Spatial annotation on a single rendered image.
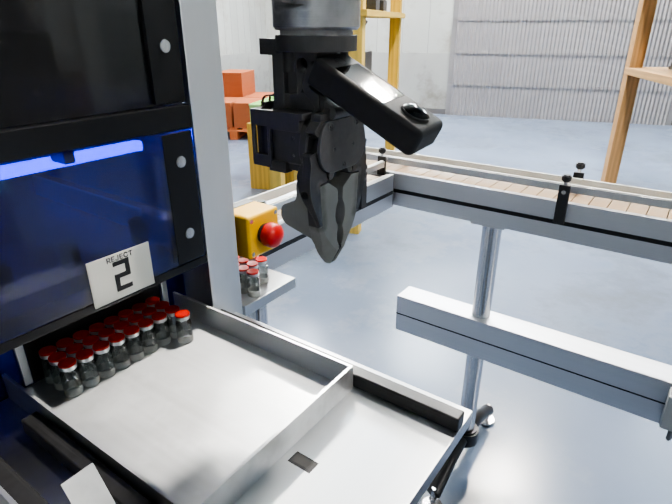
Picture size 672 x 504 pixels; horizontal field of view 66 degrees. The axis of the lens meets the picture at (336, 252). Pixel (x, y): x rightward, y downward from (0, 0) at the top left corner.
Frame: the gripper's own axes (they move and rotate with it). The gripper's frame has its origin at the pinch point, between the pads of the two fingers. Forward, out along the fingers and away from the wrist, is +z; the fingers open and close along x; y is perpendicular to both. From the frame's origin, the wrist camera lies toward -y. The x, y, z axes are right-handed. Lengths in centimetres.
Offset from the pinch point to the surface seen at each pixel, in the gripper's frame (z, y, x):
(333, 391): 19.2, 1.6, -1.7
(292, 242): 21, 38, -38
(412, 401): 19.8, -6.6, -6.2
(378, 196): 20, 38, -73
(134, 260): 6.4, 27.5, 5.2
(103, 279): 7.2, 27.5, 9.6
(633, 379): 57, -27, -84
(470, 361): 69, 13, -86
